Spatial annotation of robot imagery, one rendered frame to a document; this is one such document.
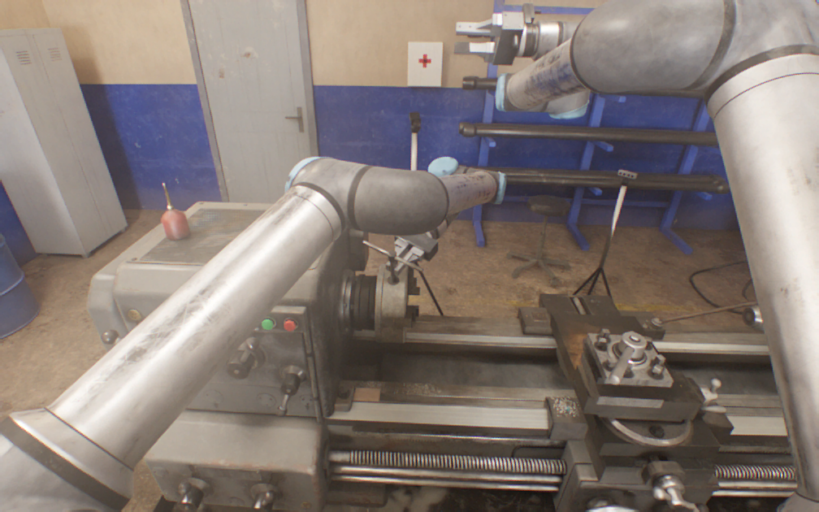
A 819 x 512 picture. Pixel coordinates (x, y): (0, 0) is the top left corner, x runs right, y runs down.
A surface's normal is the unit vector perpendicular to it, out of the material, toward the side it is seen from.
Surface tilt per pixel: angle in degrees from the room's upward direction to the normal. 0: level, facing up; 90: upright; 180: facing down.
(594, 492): 90
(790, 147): 56
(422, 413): 36
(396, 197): 60
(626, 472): 90
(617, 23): 70
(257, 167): 90
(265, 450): 32
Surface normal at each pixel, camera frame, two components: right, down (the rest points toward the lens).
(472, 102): -0.05, 0.50
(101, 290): -0.02, -0.23
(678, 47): -0.40, 0.54
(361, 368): 0.01, -0.86
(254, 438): -0.01, -0.47
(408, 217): 0.32, 0.49
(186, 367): 0.80, -0.07
